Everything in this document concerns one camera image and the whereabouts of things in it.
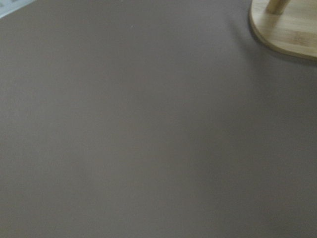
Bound wooden mug tree rack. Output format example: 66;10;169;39
249;0;317;60

